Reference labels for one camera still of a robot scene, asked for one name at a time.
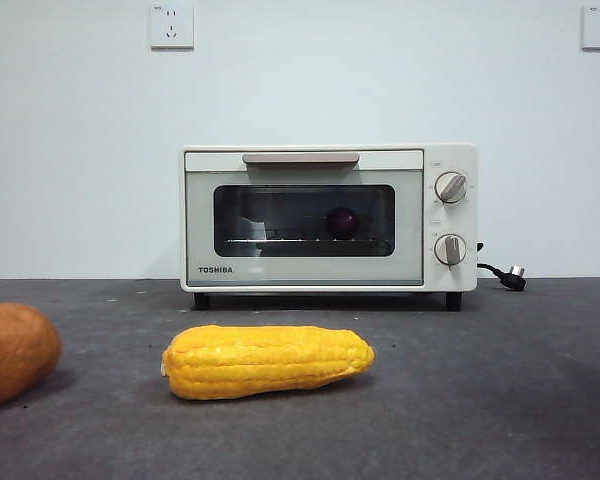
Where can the purple eggplant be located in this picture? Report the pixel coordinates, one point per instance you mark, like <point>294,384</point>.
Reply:
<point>342,224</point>

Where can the white toaster oven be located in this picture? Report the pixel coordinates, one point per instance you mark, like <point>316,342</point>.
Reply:
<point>451,220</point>

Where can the yellow corn cob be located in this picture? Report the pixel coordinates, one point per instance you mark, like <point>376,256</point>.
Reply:
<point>266,361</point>

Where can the beige timer knob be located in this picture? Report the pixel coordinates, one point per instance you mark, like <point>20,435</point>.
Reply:
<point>450,249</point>

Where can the beige temperature knob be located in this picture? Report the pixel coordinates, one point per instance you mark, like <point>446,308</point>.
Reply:
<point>451,187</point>

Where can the brown potato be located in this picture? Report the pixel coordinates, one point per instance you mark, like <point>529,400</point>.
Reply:
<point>10,356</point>

